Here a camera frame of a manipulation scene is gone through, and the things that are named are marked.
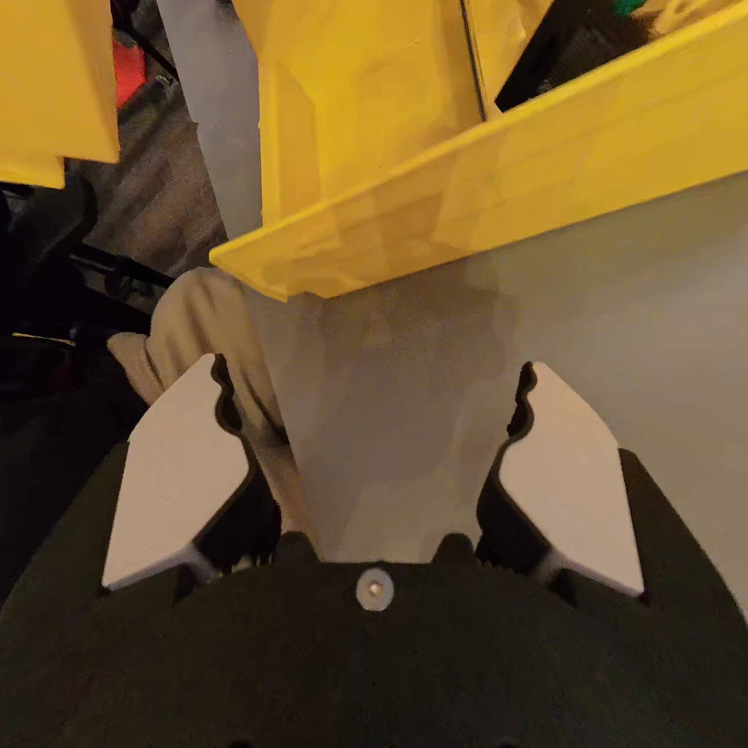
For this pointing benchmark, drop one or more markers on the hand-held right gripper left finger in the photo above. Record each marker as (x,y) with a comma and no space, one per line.
(175,479)

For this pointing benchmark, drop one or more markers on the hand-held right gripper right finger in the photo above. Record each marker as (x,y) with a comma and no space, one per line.
(570,485)

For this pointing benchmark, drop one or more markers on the person's leg in beige trousers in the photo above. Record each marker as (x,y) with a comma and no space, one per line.
(204,321)

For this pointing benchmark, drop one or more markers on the long yellow divider panel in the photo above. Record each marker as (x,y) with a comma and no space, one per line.
(526,181)

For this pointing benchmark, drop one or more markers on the red object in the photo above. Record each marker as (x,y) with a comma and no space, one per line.
(128,70)

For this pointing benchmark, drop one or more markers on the black fabric object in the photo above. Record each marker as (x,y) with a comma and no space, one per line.
(572,47)

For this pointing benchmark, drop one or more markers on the black metal frame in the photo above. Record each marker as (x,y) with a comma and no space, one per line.
(117,272)

